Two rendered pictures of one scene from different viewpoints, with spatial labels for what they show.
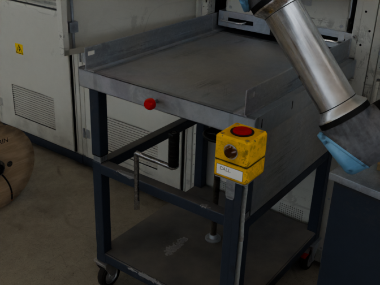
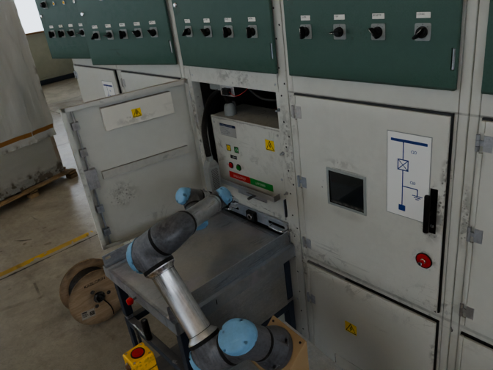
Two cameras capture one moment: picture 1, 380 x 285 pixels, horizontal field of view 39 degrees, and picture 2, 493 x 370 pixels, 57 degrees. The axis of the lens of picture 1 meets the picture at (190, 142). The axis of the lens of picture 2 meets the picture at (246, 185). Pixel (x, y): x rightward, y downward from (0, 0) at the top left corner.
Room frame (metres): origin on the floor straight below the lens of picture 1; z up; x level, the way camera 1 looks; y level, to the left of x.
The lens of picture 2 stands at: (0.01, -0.86, 2.02)
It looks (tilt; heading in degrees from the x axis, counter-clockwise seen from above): 25 degrees down; 16
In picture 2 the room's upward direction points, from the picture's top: 8 degrees counter-clockwise
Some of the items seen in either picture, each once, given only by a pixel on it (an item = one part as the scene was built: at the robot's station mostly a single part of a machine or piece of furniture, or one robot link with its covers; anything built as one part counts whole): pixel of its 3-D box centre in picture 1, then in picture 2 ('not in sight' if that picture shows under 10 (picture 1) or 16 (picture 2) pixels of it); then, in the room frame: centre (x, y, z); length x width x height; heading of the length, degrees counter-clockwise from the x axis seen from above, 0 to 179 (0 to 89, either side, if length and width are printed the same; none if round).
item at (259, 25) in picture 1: (283, 27); (256, 213); (2.00, -0.33, 0.89); 0.54 x 0.05 x 0.06; 55
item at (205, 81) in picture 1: (223, 72); (198, 260); (1.68, -0.10, 0.82); 0.68 x 0.62 x 0.06; 145
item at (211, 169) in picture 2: not in sight; (213, 175); (2.05, -0.11, 1.09); 0.08 x 0.05 x 0.17; 145
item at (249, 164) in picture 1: (240, 153); (141, 363); (1.03, -0.11, 0.85); 0.08 x 0.08 x 0.10; 55
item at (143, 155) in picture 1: (154, 172); (144, 338); (1.38, 0.10, 0.61); 0.17 x 0.03 x 0.30; 53
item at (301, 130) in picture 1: (217, 170); (210, 318); (1.68, -0.10, 0.46); 0.64 x 0.58 x 0.66; 145
